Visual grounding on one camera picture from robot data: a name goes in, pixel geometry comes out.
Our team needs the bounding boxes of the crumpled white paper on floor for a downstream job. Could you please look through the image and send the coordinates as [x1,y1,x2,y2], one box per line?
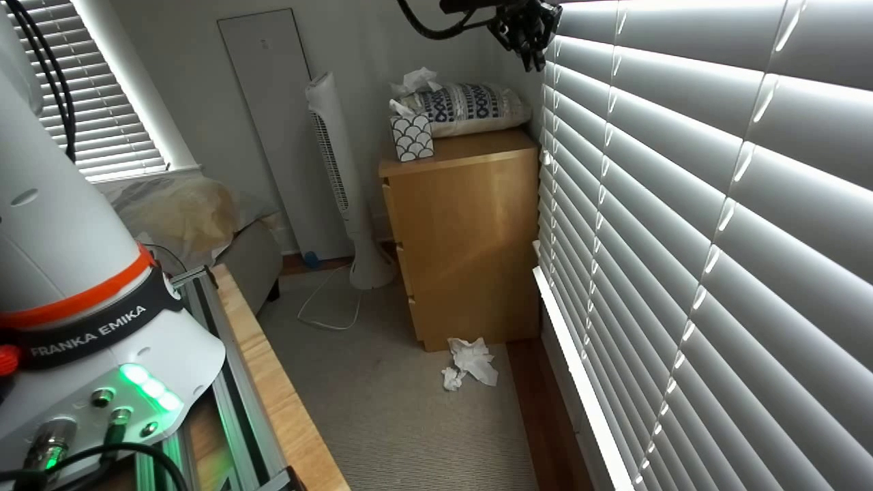
[443,337,499,393]

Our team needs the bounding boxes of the wooden dresser cabinet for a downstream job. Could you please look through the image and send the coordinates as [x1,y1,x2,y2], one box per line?
[379,130,538,350]

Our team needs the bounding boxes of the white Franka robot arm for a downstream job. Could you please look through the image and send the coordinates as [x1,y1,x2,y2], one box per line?
[0,0,227,491]

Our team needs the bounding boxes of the patterned tissue box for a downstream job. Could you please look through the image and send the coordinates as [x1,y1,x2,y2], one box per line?
[390,99,435,161]

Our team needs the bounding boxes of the small white window blinds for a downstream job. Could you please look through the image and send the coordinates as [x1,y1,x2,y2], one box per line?
[9,0,169,183]

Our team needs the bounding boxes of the white tower fan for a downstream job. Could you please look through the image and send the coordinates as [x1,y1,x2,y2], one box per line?
[305,71,397,290]

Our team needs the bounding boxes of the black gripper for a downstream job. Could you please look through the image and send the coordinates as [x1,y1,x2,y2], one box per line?
[488,0,563,71]

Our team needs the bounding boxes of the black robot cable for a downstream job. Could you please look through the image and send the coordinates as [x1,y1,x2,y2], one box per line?
[2,0,80,166]

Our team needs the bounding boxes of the white wall door panel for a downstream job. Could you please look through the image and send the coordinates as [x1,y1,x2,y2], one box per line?
[219,9,350,260]

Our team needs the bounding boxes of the white fan power cord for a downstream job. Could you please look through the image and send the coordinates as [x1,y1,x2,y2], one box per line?
[294,281,364,335]

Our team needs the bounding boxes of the beige cushioned chair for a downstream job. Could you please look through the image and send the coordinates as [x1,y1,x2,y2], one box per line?
[105,171,283,314]

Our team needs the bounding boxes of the large white window blinds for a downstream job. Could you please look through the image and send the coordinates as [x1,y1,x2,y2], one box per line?
[538,0,873,491]

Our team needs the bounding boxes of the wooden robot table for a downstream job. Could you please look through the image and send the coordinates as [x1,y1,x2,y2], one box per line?
[162,264,350,491]

